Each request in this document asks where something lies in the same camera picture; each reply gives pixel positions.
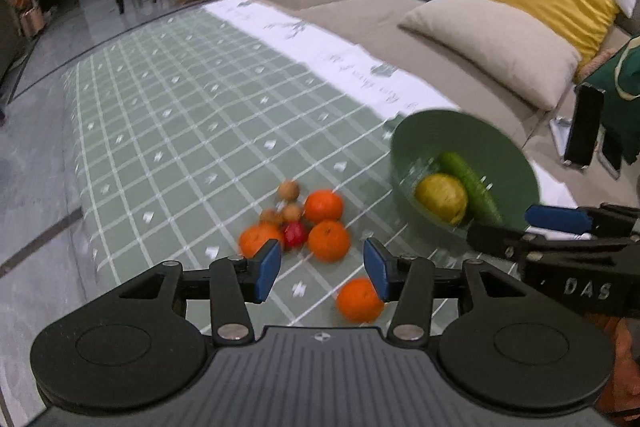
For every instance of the yellow pear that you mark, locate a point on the yellow pear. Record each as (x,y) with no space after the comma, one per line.
(440,199)

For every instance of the dark green garment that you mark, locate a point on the dark green garment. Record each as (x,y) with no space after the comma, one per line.
(622,77)

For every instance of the pink suitcase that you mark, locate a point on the pink suitcase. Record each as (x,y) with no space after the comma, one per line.
(30,19)

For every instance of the white phone stand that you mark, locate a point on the white phone stand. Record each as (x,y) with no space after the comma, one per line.
(559,129)

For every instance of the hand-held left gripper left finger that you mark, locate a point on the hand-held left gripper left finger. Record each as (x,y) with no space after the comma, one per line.
(267,269)

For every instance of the orange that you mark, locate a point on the orange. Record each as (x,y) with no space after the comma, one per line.
(324,206)
(252,239)
(328,241)
(359,302)

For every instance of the green checked tablecloth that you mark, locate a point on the green checked tablecloth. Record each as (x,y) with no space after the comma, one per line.
(175,107)

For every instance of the green bowl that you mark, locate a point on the green bowl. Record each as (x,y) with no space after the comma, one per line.
(475,132)

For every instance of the person's right hand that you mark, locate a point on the person's right hand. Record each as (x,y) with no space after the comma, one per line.
(627,352)

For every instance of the brown longan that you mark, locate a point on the brown longan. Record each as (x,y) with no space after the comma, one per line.
(291,212)
(271,217)
(288,191)

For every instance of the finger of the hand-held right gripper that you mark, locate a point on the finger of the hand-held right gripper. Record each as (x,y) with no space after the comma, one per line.
(500,239)
(555,219)

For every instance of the beige sofa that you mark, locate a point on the beige sofa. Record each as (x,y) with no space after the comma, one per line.
(360,17)

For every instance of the green cucumber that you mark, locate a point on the green cucumber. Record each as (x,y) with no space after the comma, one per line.
(470,182)

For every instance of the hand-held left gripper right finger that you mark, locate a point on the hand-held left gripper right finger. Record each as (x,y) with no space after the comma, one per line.
(377,272)

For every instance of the beige cushion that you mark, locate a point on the beige cushion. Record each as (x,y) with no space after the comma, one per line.
(490,42)

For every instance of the red cherry tomato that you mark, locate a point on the red cherry tomato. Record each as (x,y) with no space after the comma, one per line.
(295,234)

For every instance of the tan patterned cushion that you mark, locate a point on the tan patterned cushion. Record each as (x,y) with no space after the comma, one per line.
(595,63)

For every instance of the black smartphone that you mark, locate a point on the black smartphone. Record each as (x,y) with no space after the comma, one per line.
(584,122)

